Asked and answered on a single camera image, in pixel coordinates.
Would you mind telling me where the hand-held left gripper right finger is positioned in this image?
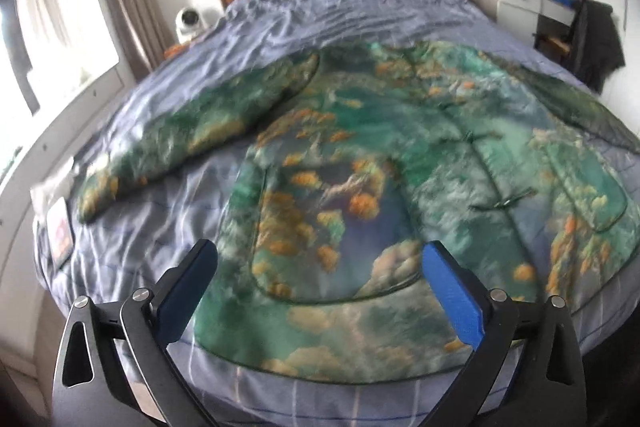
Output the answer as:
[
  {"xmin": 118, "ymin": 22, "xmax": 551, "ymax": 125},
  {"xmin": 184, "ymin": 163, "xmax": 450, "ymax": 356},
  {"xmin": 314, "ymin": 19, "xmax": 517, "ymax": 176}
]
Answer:
[{"xmin": 421, "ymin": 240, "xmax": 587, "ymax": 427}]

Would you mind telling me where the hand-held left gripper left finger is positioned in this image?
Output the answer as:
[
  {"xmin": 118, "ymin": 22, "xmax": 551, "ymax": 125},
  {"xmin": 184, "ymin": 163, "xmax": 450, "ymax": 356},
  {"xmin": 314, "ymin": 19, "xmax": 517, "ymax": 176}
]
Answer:
[{"xmin": 50, "ymin": 238, "xmax": 221, "ymax": 427}]

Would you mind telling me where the green printed padded jacket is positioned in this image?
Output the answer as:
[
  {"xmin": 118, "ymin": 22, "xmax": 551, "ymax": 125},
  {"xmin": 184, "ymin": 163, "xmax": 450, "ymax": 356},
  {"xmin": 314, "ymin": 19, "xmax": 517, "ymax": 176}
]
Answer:
[{"xmin": 75, "ymin": 39, "xmax": 640, "ymax": 380}]

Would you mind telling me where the phone on bed edge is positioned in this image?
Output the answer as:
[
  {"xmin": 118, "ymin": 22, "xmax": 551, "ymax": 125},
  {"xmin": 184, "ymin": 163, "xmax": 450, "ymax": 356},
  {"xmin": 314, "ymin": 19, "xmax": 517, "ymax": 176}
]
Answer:
[{"xmin": 47, "ymin": 197, "xmax": 76, "ymax": 265}]

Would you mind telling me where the white round device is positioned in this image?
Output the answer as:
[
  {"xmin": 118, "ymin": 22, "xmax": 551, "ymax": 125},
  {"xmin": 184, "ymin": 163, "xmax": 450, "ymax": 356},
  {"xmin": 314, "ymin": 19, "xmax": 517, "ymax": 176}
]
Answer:
[{"xmin": 174, "ymin": 7, "xmax": 211, "ymax": 42}]

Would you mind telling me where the window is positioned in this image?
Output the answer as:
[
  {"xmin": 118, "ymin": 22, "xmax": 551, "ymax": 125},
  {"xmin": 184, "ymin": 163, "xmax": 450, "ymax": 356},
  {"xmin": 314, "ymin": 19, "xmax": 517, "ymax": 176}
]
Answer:
[{"xmin": 0, "ymin": 0, "xmax": 121, "ymax": 118}]

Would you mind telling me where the white desk with drawers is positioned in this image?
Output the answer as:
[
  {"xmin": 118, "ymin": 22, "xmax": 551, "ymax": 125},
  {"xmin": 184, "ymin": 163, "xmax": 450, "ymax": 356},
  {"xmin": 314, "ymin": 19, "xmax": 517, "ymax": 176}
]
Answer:
[{"xmin": 470, "ymin": 0, "xmax": 576, "ymax": 58}]

